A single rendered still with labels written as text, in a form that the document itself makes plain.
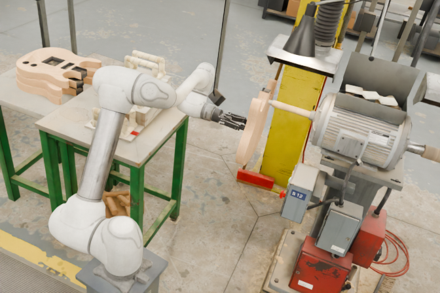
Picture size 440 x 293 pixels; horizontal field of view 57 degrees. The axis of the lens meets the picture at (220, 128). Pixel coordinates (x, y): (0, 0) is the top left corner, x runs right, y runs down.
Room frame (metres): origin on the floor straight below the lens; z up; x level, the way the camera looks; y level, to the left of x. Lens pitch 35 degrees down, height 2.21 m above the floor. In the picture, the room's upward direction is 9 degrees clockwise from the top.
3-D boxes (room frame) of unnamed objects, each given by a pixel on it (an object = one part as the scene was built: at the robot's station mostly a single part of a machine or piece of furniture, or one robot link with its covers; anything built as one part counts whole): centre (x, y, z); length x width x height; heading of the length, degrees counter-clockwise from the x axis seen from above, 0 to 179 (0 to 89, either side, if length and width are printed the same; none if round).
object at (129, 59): (1.96, 0.48, 1.20); 0.20 x 0.03 x 0.03; 75
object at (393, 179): (1.51, -0.68, 1.11); 0.36 x 0.24 x 0.04; 73
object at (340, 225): (1.36, -0.63, 0.93); 0.15 x 0.10 x 0.55; 73
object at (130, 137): (1.70, 0.54, 0.94); 0.27 x 0.15 x 0.01; 76
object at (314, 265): (1.35, -0.63, 0.49); 0.25 x 0.12 x 0.37; 73
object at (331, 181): (1.42, -0.58, 1.02); 0.13 x 0.04 x 0.04; 73
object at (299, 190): (1.32, -0.46, 0.99); 0.24 x 0.21 x 0.26; 73
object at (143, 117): (1.84, 0.51, 0.98); 0.27 x 0.16 x 0.09; 76
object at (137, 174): (1.49, 0.37, 0.45); 0.05 x 0.05 x 0.90; 73
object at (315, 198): (1.38, -0.48, 1.02); 0.19 x 0.04 x 0.04; 163
